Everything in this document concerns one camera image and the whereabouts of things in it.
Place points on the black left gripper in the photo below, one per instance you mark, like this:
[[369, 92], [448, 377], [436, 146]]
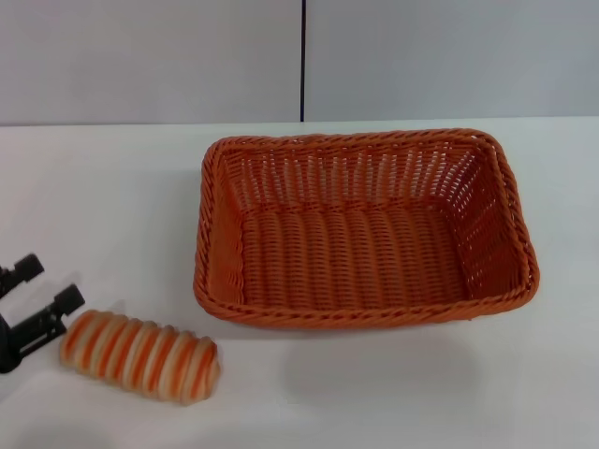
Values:
[[9, 353]]

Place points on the striped orange bread roll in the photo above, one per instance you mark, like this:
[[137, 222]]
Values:
[[140, 357]]

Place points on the orange woven plastic basket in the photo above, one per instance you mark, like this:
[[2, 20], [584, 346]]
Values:
[[355, 252]]

